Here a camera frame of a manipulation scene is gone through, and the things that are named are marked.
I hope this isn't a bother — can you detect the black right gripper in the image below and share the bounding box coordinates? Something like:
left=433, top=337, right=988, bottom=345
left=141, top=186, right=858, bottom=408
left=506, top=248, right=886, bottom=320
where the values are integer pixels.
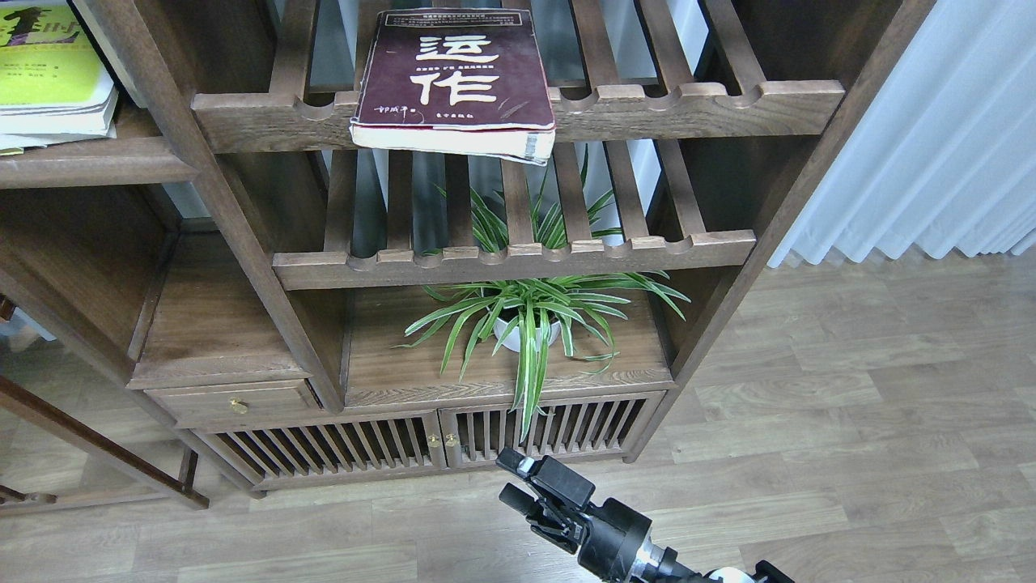
left=495, top=448, right=681, bottom=582

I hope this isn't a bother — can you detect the dark red book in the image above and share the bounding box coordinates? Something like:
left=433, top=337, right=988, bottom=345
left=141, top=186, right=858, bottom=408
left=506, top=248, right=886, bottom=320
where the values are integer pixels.
left=349, top=8, right=556, bottom=166

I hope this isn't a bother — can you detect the yellow green book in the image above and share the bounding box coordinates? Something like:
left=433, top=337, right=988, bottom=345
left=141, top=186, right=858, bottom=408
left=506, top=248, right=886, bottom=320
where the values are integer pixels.
left=1, top=1, right=118, bottom=134

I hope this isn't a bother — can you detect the colourful 300 paperback book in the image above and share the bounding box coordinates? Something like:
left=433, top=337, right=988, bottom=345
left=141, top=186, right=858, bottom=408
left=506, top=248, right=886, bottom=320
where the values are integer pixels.
left=1, top=125, right=117, bottom=156

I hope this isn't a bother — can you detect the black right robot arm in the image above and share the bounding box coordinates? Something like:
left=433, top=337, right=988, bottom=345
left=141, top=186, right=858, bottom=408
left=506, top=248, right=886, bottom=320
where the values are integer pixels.
left=495, top=448, right=792, bottom=582

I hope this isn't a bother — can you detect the white plant pot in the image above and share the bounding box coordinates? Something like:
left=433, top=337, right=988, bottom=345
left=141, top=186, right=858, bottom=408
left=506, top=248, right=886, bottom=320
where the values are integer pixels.
left=492, top=313, right=560, bottom=354

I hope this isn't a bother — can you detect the green spider plant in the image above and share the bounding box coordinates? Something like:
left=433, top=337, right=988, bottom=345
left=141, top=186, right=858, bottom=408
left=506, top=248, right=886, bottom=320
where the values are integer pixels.
left=395, top=146, right=693, bottom=445

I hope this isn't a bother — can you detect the dark wooden bookshelf unit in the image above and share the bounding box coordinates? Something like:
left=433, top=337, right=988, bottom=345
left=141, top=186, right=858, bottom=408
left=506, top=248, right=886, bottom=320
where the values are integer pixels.
left=2, top=1, right=933, bottom=496

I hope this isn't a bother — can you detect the brass drawer knob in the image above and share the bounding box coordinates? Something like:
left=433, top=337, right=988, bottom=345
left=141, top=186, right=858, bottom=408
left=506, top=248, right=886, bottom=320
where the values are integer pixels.
left=228, top=398, right=249, bottom=415

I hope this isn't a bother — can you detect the white pleated curtain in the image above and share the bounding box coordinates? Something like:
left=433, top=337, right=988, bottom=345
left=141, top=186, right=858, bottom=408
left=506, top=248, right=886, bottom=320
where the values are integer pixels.
left=768, top=1, right=1035, bottom=268

